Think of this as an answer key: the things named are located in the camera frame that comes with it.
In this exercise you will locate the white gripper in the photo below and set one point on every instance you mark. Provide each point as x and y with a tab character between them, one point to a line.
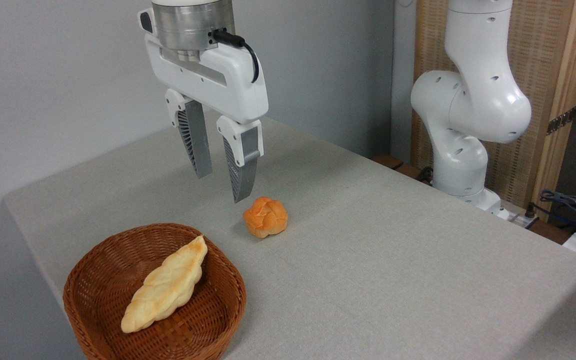
228	85

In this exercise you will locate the round orange bread roll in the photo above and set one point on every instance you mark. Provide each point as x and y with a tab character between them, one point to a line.
265	217

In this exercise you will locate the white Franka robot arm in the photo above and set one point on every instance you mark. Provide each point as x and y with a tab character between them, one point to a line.
468	100

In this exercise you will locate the long pale braided bread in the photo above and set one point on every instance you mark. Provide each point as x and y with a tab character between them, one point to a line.
165	285

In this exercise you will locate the brown wicker basket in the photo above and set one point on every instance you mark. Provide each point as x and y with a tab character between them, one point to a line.
208	310

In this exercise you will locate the metal hinge on panel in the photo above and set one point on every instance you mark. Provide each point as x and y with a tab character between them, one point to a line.
562	120

